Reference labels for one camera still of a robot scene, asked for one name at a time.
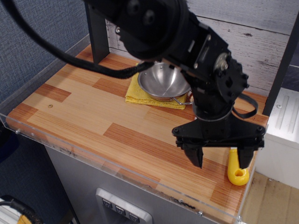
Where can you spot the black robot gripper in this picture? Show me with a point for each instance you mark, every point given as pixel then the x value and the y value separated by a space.
pixel 228 132

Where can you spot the yellow handled white toy knife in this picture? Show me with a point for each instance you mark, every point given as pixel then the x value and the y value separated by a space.
pixel 236 175

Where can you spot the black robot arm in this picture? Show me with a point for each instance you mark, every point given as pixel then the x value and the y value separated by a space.
pixel 165 30

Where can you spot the white ridged side counter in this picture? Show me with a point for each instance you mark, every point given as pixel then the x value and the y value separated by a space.
pixel 279 159

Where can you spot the brown white plush dog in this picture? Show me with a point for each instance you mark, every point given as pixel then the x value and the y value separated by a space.
pixel 190 97

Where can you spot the yellow folded cloth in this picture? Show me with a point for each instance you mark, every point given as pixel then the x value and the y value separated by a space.
pixel 135 95

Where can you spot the silver dispenser button panel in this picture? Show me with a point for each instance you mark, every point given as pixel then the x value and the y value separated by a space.
pixel 122 207

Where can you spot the silver toy fridge cabinet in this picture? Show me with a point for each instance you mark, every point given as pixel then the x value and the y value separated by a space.
pixel 170 195

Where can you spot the stainless steel bowl with handles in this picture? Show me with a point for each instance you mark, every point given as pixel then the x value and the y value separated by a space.
pixel 164 83

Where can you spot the dark right shelf post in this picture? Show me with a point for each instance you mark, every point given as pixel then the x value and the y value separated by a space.
pixel 282 69

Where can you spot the dark shelf post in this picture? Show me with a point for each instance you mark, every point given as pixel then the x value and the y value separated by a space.
pixel 98 34
pixel 282 69

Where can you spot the dark left shelf post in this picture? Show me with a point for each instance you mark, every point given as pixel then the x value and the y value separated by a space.
pixel 98 34

